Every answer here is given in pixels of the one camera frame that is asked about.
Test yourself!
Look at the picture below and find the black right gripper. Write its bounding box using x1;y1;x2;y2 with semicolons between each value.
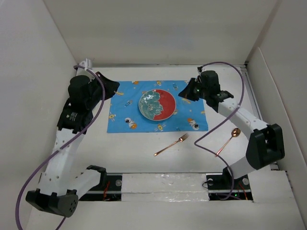
177;78;208;102

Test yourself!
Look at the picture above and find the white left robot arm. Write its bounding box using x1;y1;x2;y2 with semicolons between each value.
25;72;120;218

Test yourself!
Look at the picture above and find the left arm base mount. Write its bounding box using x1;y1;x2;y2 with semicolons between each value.
79;173;122;201

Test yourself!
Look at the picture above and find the red and teal plate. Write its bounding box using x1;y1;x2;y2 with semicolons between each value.
138;89;176;121

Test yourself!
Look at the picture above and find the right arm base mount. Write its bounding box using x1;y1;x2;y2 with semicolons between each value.
202;173;253;201

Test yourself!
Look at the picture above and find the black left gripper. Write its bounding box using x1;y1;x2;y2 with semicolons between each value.
86;72;119;110

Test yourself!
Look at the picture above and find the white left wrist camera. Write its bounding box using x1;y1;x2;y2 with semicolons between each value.
78;58;93;69

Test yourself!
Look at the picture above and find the copper fork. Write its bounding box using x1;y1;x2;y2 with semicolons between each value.
154;133;189;156

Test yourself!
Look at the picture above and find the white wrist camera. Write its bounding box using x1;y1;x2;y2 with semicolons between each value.
197;67;207;83
78;58;93;69

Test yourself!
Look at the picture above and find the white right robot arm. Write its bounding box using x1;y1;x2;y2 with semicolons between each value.
179;70;285;189

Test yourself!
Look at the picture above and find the copper spoon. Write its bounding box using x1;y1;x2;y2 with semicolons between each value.
215;127;241;157

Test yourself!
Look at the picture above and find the blue patterned placemat cloth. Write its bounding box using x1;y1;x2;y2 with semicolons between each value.
107;80;208;133

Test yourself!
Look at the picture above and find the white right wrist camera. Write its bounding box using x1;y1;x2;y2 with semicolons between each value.
197;67;207;83

